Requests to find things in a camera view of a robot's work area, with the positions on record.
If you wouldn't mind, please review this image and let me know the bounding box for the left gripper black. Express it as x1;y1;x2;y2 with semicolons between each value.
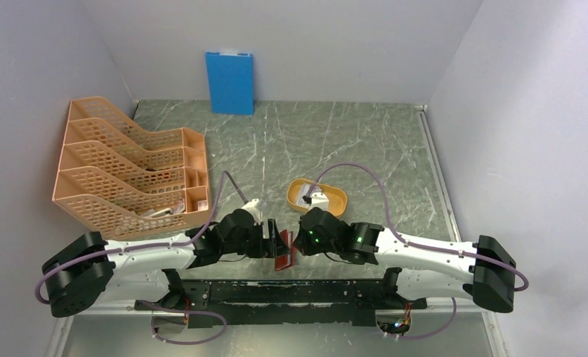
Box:
222;216;290;257

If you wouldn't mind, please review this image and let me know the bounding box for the red leather card holder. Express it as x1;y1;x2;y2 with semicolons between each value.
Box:
274;230;295;271

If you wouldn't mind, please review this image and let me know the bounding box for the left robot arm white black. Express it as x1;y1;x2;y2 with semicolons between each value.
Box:
35;209;290;318

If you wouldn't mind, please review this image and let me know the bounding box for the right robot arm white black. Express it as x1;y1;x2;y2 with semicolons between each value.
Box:
293;208;517;313

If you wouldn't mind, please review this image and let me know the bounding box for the silver VIP credit card stack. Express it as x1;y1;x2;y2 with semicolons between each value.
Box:
295;182;311;208

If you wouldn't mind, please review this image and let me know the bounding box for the yellow oval tray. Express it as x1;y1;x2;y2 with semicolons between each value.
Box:
287;178;348;218

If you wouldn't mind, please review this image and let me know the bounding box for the orange mesh file organizer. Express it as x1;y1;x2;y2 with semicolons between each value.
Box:
52;97;212;240

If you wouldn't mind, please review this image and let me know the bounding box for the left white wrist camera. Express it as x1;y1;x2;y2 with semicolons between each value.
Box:
242;199;266;224

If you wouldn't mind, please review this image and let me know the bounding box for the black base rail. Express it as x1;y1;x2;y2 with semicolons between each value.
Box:
154;278;427;328

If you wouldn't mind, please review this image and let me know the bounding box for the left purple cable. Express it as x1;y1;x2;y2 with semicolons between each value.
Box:
34;170;249;306

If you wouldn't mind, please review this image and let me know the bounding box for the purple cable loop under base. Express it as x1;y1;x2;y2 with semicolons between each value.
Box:
141;300;228;345

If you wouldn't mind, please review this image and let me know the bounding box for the aluminium frame rail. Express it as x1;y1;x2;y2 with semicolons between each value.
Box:
414;105;461;242

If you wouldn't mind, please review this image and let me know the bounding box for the blue folder against wall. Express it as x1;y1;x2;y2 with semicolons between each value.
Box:
205;52;254;115

